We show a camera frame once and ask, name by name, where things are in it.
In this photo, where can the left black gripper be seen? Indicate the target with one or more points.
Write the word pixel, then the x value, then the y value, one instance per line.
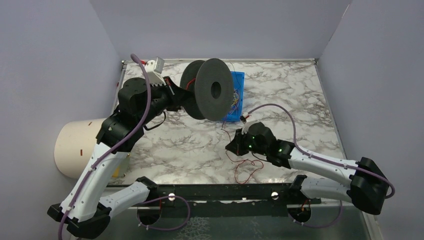
pixel 174 96

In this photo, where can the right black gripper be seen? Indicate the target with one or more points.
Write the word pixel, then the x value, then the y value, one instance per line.
pixel 235 143

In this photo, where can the black cable spool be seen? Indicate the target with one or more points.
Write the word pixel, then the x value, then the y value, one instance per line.
pixel 210 83

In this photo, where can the blue plastic bin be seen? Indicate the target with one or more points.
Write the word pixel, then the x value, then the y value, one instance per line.
pixel 238 95

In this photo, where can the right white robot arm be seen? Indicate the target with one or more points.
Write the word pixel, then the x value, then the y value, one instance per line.
pixel 361 183

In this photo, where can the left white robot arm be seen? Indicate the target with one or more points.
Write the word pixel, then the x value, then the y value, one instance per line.
pixel 85 212

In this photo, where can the cream cylinder with orange lid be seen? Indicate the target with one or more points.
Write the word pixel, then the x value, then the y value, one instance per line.
pixel 74 146

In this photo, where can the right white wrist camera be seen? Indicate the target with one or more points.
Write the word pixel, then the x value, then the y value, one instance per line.
pixel 247 119

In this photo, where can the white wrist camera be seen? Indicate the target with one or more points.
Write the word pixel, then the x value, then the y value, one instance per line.
pixel 154 68
pixel 247 119

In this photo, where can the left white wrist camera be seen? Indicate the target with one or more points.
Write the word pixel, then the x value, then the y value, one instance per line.
pixel 154 68

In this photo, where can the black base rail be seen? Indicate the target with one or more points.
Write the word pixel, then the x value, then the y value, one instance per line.
pixel 221 200

